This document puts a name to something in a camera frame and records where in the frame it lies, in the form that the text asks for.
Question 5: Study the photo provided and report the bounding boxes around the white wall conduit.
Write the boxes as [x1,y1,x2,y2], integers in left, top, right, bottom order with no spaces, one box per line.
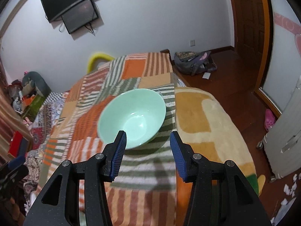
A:
[0,0,30,39]

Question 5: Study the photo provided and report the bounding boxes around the orange box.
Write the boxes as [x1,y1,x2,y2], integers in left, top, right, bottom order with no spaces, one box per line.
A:
[21,96,36,107]

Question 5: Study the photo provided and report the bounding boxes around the white rolling cabinet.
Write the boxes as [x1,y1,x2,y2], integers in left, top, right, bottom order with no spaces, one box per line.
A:
[257,75,301,182]

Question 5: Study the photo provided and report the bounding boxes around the striped patchwork blanket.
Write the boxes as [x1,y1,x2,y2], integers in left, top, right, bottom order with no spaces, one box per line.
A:
[30,52,179,226]

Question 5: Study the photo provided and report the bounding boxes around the green bowl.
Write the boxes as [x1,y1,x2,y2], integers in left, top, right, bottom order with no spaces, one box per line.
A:
[97,89,166,150]

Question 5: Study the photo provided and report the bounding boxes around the grey plush toy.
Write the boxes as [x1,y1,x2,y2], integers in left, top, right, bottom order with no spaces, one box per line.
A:
[22,71,52,97]

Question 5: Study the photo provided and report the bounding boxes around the red box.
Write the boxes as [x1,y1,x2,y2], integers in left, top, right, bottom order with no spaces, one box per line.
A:
[7,131,32,158]

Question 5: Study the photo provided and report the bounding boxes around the pink shoe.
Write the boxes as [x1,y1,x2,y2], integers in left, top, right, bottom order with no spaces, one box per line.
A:
[265,109,276,132]

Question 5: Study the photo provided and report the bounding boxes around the white paper scraps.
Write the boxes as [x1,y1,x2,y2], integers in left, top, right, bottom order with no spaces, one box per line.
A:
[270,172,301,226]

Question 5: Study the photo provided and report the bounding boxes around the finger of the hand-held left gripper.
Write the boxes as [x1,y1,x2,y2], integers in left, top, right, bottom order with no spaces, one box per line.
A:
[7,155,27,170]

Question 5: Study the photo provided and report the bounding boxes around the small black monitor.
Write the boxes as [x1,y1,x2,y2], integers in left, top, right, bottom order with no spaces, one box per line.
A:
[61,0,99,34]

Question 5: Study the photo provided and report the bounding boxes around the grey backpack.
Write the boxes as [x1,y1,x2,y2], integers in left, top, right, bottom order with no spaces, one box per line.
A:
[174,51,218,76]

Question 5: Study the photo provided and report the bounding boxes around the white door with pink print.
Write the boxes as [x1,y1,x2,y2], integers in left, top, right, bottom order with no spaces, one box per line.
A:
[254,0,301,118]

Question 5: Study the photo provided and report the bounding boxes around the yellow beige plush blanket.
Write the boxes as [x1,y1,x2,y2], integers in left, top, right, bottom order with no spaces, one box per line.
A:
[174,87,266,200]

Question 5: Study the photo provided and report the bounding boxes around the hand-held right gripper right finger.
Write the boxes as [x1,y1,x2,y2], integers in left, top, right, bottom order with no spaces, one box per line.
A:
[170,131,272,226]

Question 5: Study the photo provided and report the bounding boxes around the wooden door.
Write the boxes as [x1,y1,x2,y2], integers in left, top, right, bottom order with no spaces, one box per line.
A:
[226,0,274,95]

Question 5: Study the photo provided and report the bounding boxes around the patterned quilt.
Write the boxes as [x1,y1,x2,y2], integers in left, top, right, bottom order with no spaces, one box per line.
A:
[24,91,71,217]

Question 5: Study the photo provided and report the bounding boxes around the pile of packaged goods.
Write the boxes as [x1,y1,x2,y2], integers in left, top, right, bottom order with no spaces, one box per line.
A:
[5,79,24,111]

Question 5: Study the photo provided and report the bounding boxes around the striped brown curtain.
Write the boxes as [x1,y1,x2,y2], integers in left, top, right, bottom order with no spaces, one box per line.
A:
[0,63,33,165]

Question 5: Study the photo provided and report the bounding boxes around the black cable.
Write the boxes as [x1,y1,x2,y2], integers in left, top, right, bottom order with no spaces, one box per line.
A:
[85,0,98,37]

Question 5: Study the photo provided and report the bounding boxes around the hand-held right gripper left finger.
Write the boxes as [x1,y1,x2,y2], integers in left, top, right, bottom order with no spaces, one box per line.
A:
[24,131,127,226]

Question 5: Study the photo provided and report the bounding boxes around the green box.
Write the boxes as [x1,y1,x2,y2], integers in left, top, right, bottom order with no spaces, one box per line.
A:
[22,96,45,118]

